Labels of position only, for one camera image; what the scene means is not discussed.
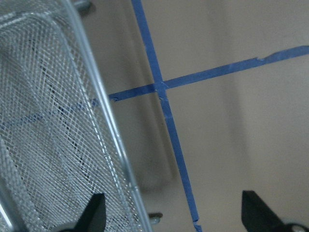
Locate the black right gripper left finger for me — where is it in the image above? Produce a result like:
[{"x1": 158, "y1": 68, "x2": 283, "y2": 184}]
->
[{"x1": 71, "y1": 193, "x2": 106, "y2": 232}]

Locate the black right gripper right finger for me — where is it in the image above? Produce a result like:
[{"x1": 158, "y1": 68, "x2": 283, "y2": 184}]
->
[{"x1": 241, "y1": 190, "x2": 290, "y2": 232}]

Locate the silver mesh top tray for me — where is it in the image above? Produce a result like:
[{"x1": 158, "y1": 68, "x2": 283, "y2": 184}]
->
[{"x1": 0, "y1": 0, "x2": 152, "y2": 232}]

